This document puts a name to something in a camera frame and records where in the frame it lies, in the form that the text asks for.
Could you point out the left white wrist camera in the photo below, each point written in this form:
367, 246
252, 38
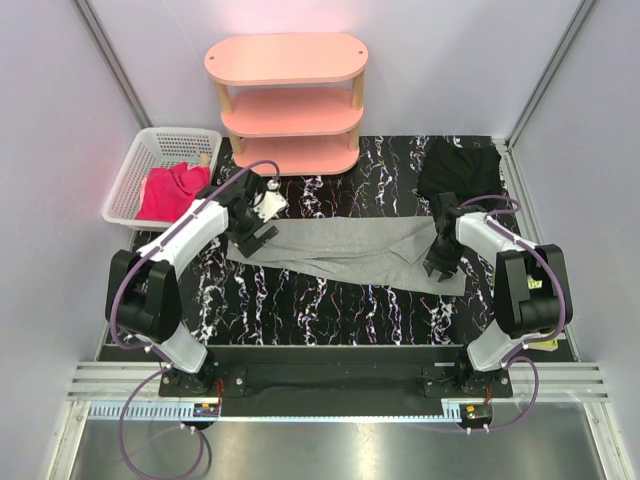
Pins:
270, 202

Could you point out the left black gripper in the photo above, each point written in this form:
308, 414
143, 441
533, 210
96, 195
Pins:
248, 242

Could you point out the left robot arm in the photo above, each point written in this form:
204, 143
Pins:
143, 297

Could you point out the grey t-shirt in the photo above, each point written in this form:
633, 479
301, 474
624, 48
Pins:
381, 251

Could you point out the pink three-tier shelf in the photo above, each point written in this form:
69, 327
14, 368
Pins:
296, 99

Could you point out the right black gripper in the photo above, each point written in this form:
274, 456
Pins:
447, 268

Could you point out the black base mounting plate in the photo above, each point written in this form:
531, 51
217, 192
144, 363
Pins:
341, 382

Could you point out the white plastic basket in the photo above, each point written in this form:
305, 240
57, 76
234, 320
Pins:
158, 147

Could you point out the pink t-shirt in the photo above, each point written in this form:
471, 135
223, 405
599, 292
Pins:
142, 191

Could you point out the red t-shirt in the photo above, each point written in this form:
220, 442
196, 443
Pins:
171, 191

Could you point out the black t-shirt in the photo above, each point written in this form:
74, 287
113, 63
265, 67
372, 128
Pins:
468, 172

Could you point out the green treehouse book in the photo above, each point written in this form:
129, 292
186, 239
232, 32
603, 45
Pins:
550, 345

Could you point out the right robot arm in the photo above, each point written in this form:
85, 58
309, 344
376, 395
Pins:
531, 296

